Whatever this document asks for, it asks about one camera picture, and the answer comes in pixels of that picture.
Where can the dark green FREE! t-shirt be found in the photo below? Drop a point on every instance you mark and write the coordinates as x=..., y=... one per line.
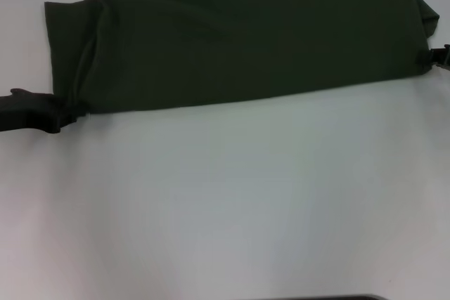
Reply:
x=239, y=43

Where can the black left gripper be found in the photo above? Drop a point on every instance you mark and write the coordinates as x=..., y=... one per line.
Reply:
x=30, y=112

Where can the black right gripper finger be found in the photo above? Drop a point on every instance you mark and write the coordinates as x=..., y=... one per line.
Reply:
x=437, y=55

